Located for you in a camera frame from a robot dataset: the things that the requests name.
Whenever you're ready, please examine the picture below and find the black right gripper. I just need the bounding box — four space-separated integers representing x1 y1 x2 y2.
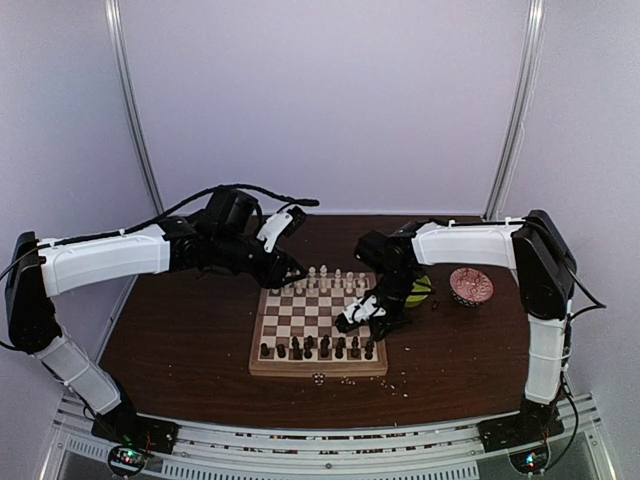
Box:
366 267 419 341

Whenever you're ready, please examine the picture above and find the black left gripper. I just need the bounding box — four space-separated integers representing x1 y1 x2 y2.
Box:
212 230 308 289

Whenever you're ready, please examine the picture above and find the dark knight chess piece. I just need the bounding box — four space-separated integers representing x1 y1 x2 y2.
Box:
349 336 361 360

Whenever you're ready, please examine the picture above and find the dark king chess piece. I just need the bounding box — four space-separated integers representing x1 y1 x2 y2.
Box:
334 337 346 359

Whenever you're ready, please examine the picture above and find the dark queen chess piece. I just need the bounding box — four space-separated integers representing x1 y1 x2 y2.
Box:
319 335 332 360

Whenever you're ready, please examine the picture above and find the dark rook chess piece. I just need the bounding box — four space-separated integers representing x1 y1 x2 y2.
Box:
276 344 287 359

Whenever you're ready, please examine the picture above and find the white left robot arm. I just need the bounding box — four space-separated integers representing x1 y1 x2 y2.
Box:
1 184 318 444

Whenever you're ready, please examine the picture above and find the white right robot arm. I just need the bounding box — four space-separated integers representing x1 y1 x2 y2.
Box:
343 210 577 442

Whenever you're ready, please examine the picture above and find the row of white chess pieces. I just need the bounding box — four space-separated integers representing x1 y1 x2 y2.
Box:
267 265 376 297

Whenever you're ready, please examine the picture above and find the wooden chess board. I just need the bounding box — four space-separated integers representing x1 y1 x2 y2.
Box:
249 289 388 377

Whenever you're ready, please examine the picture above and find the lime green bowl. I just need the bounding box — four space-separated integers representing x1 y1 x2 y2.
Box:
404 275 433 308

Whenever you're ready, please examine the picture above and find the red patterned bowl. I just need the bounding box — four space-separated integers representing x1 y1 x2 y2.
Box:
449 267 494 307

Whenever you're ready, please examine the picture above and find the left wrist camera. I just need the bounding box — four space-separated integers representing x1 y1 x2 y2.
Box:
256 205 306 253

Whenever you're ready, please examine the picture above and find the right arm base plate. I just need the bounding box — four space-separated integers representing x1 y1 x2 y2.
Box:
477 414 565 453

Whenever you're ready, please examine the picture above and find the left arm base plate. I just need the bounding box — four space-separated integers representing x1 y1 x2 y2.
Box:
91 417 179 454

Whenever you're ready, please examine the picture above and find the aluminium front frame rail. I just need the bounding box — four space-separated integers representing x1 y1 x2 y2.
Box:
36 395 623 479

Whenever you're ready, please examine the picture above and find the left aluminium corner post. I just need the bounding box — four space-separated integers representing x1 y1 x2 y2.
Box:
104 0 164 214

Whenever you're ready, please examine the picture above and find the aluminium corner post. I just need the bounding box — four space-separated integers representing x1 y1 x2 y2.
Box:
104 0 164 214
483 0 547 220

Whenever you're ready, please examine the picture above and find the right aluminium corner post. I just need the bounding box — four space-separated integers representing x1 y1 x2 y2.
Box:
483 0 547 220

